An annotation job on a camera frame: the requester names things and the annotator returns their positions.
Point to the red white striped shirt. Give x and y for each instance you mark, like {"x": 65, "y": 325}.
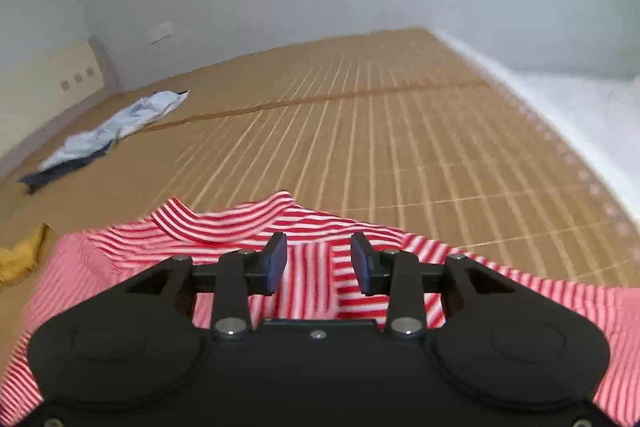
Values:
{"x": 318, "y": 282}

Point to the dark navy garment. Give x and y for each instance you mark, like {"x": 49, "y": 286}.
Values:
{"x": 37, "y": 180}

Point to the white mattress edge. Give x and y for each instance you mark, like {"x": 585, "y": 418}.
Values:
{"x": 598, "y": 117}

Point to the beige bed headboard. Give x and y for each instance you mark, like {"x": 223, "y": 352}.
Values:
{"x": 42, "y": 95}

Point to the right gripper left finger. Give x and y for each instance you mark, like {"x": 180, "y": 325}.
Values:
{"x": 242, "y": 274}

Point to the light blue white garment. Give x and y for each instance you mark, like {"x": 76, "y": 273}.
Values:
{"x": 122, "y": 124}

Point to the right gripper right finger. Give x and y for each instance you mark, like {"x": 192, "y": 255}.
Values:
{"x": 397, "y": 275}

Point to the yellow striped shirt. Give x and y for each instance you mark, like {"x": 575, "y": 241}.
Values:
{"x": 19, "y": 261}

